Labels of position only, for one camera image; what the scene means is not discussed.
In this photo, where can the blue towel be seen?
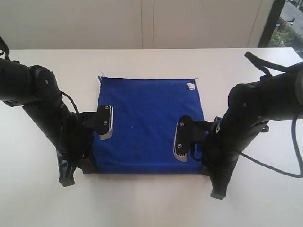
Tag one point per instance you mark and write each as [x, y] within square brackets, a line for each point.
[145, 114]

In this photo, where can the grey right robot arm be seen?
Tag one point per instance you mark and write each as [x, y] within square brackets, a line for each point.
[281, 97]

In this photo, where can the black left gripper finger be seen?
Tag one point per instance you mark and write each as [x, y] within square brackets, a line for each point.
[88, 165]
[67, 168]

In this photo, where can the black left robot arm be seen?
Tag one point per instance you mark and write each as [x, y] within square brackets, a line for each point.
[15, 86]

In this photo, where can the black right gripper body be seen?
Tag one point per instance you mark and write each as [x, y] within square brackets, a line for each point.
[230, 135]

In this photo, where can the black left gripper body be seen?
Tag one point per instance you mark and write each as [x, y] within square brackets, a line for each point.
[45, 106]

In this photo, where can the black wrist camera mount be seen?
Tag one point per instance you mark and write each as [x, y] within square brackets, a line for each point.
[190, 136]
[100, 121]

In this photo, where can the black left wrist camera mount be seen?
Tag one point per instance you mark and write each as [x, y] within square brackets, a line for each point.
[100, 121]

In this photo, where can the black window frame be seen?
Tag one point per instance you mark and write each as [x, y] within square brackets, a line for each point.
[271, 23]

